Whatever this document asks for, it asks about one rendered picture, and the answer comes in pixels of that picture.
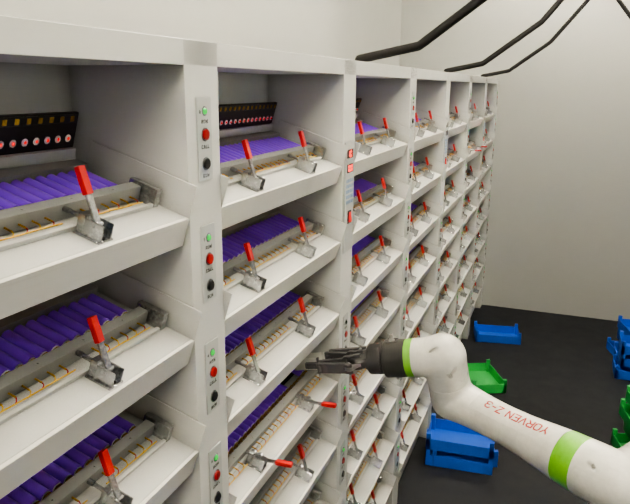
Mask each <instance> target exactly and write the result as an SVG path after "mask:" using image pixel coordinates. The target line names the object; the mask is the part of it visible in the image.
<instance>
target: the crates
mask: <svg viewBox="0 0 630 504"><path fill-rule="evenodd" d="M622 317H623V316H622V315H619V316H618V323H617V327H618V332H617V338H618V340H619V341H612V340H611V337H607V344H606V348H607V349H608V351H609V352H610V353H611V354H612V355H613V362H612V368H613V373H614V378H615V379H622V380H629V381H630V319H622ZM521 336H522V334H521V333H520V332H519V330H518V324H517V323H515V327H513V326H498V325H483V324H477V321H474V337H475V342H488V343H502V344H517V345H521ZM467 365H468V372H469V377H470V381H471V383H472V384H473V385H474V386H476V387H477V388H479V389H481V390H482V391H484V392H486V393H487V394H492V393H506V390H507V379H502V377H501V376H500V375H499V374H498V373H497V371H496V370H495V369H494V368H493V367H492V365H491V364H490V359H486V363H467ZM626 402H627V403H626ZM619 414H620V416H621V418H622V419H623V421H624V427H623V429H624V431H625V433H618V429H617V428H613V429H612V436H611V444H612V445H613V447H614V448H617V449H618V448H620V447H622V446H624V445H625V444H627V443H628V442H630V385H627V391H626V398H621V400H620V407H619ZM494 443H495V442H494V441H493V440H491V439H489V438H487V437H485V436H483V435H481V434H479V433H477V432H475V431H473V430H471V429H469V428H467V427H465V426H462V425H460V424H457V423H455V422H452V421H450V420H444V419H438V418H436V414H435V413H432V415H431V422H430V426H429V428H427V432H426V457H425V465H430V466H437V467H443V468H449V469H455V470H461V471H467V472H473V473H480V474H486V475H492V470H493V467H497V466H498V455H499V452H498V450H495V448H494Z"/></svg>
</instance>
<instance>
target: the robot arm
mask: <svg viewBox="0 0 630 504"><path fill-rule="evenodd" d="M364 368H366V369H367V370H368V372H369V373H370V374H385V376H386V377H387V378H394V377H396V378H397V380H399V378H400V377H425V378H426V380H427V383H428V387H429V392H430V399H431V403H432V406H433V408H434V410H435V411H436V413H437V414H438V415H440V416H441V417H443V418H445V419H447V420H450V421H452V422H455V423H457V424H460V425H462V426H465V427H467V428H469V429H471V430H473V431H475V432H477V433H479V434H481V435H483V436H485V437H487V438H489V439H491V440H493V441H494V442H496V443H498V444H500V445H501V446H503V447H505V448H506V449H508V450H509V451H511V452H513V453H514V454H516V455H517V456H519V457H520V458H522V459H523V460H524V461H526V462H527V463H529V464H530V465H532V466H533V467H534V468H536V469H537V470H539V471H540V472H541V473H543V474H544V475H546V476H547V477H549V478H550V479H552V480H553V481H555V482H556V483H558V484H559V485H561V486H562V487H564V488H565V489H567V490H568V491H570V492H571V493H573V494H575V495H576V496H578V497H579V498H581V499H583V500H584V501H586V502H587V503H589V504H630V442H628V443H627V444H625V445H624V446H622V447H620V448H618V449H617V448H614V447H612V446H610V445H607V444H605V443H603V442H601V441H598V440H596V439H593V438H591V437H588V436H586V435H584V434H581V433H578V432H576V431H573V430H571V429H568V428H565V427H563V426H560V425H557V424H554V423H551V422H549V421H546V420H543V419H540V418H538V417H535V416H533V415H530V414H528V413H525V412H523V411H521V410H519V409H516V408H514V407H512V406H510V405H508V404H506V403H504V402H502V401H500V400H498V399H496V398H494V397H493V396H491V395H489V394H487V393H486V392H484V391H482V390H481V389H479V388H477V387H476V386H474V385H473V384H472V383H471V381H470V377H469V372H468V365H467V354H466V350H465V347H464V345H463V344H462V342H461V341H460V340H459V339H458V338H456V337H455V336H453V335H451V334H447V333H438V334H434V335H431V336H426V337H421V338H407V339H399V338H393V333H390V334H389V338H388V339H387V340H385V341H384V342H383V343H376V344H369V345H368V346H367V349H366V346H364V345H363V346H359V347H348V348H335V349H329V351H326V352H316V353H310V354H309V355H308V356H307V357H306V358H305V359H304V360H303V361H302V362H301V363H300V364H299V365H298V366H297V367H296V368H295V370H318V373H333V374H349V375H352V374H353V370H361V369H364Z"/></svg>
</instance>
